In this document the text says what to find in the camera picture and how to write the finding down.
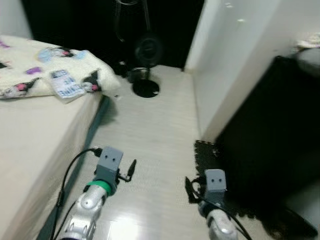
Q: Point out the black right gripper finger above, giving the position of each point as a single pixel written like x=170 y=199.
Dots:
x=190 y=190

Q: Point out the cream sheeted mattress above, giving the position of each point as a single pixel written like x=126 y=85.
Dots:
x=35 y=135

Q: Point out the black foam floor mat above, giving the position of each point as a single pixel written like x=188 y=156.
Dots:
x=205 y=155

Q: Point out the white wardrobe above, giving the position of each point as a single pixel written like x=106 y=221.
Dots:
x=235 y=60

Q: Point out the cream cartoon print blanket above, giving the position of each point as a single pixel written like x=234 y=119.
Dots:
x=30 y=57

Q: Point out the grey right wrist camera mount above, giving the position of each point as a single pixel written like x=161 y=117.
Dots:
x=216 y=181

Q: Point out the black standing fan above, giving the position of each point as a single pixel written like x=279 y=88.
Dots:
x=146 y=89

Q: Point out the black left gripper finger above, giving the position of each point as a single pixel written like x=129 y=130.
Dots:
x=132 y=169

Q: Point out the cream folded cloth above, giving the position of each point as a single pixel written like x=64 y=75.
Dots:
x=311 y=42

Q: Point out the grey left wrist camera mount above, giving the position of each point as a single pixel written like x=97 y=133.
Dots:
x=109 y=162

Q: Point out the grey rounded bag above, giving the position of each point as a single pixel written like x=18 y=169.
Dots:
x=309 y=62

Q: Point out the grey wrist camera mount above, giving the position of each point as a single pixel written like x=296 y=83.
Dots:
x=109 y=162
x=216 y=181

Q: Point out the black cabinet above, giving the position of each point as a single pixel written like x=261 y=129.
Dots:
x=270 y=140

